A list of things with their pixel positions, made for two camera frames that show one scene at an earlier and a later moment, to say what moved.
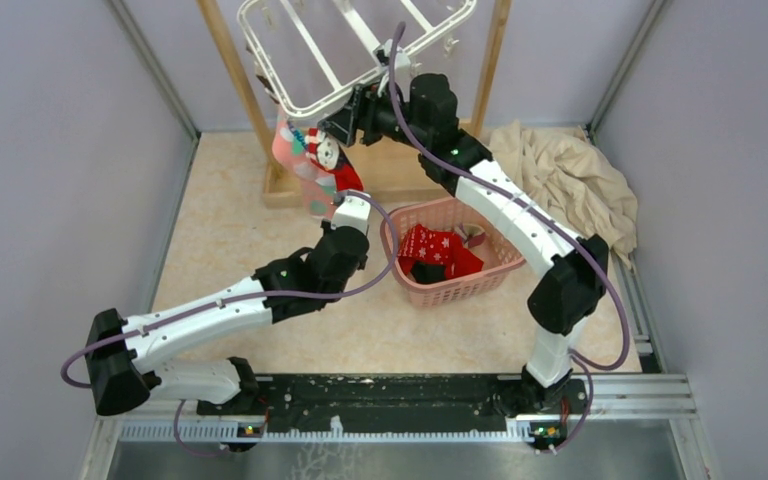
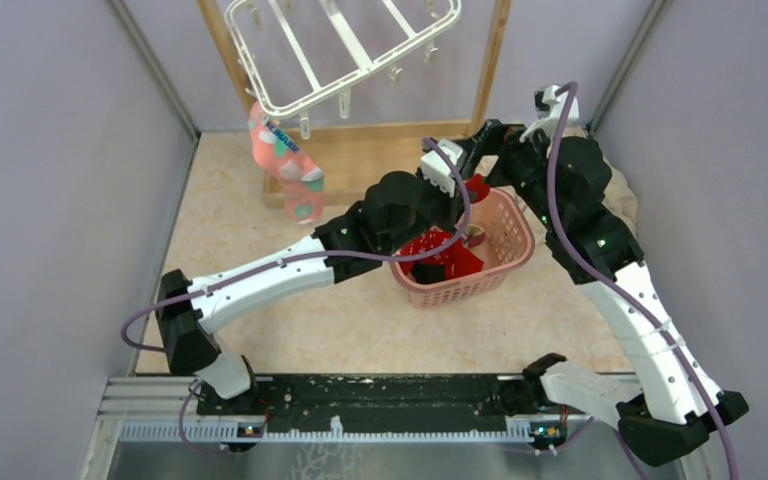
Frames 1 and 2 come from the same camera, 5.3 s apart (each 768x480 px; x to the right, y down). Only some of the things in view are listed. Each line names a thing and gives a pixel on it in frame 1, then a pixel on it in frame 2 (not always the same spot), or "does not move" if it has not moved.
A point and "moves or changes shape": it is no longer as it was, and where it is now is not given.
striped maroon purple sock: x=474 y=239 does not move
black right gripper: x=360 y=111 → x=494 y=138
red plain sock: x=464 y=261 does not move
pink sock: x=290 y=154 moves or changes shape
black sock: x=425 y=272 does not move
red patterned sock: x=420 y=244 does not move
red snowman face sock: x=334 y=156 moves or changes shape
